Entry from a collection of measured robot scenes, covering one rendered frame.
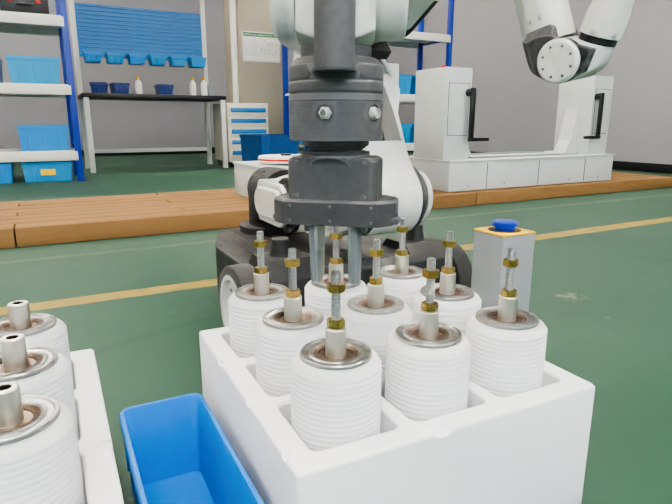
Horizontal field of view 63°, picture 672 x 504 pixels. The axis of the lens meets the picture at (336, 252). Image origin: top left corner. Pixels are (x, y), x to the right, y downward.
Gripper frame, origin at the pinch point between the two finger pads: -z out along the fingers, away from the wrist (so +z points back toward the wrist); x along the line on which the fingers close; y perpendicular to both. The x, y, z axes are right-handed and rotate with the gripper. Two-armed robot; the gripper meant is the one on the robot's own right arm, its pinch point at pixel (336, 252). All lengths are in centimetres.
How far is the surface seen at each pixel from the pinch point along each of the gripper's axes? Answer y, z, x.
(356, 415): 3.7, -15.7, -2.9
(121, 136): -692, -11, 489
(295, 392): 3.3, -14.1, 3.5
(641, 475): -24, -36, -39
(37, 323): -0.7, -11.1, 37.2
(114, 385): -31, -36, 50
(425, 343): -4.4, -10.8, -9.0
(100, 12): -486, 122, 362
